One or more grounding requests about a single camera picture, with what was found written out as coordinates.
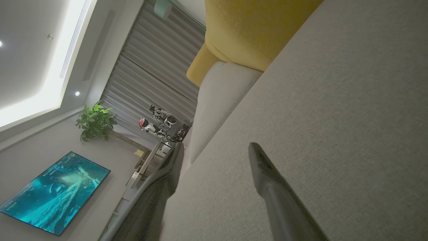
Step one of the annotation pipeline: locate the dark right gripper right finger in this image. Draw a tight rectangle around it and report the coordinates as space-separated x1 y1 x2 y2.
249 142 330 241

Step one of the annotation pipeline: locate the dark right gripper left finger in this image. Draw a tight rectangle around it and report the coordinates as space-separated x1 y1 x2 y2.
100 142 185 241

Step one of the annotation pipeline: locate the light wooden desk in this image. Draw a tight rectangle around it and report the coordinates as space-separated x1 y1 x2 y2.
129 120 193 188

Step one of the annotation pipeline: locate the white robot with red head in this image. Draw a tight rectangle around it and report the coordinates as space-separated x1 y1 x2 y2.
139 117 168 139

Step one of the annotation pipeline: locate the white and black robot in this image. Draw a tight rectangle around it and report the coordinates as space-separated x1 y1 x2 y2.
149 104 178 128

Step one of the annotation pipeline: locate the green leafy potted plant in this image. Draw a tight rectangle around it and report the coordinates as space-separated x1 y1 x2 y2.
75 100 118 143

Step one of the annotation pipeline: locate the large grey sofa ottoman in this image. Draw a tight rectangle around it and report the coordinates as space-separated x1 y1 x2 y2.
160 0 428 241

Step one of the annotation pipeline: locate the grey pleated curtain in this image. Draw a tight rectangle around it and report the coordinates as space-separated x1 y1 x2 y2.
100 0 206 141

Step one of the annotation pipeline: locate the yellow sofa back cushion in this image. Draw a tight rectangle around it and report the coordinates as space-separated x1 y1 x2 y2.
204 0 324 72
186 43 231 87

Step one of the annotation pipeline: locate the linear ceiling air vent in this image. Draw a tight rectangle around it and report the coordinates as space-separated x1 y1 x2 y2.
60 0 92 79

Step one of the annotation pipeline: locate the pale green round fixture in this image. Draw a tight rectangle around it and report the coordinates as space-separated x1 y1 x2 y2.
153 0 173 19

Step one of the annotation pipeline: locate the wall television with blue picture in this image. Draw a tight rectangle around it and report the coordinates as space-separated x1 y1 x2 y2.
0 151 111 237

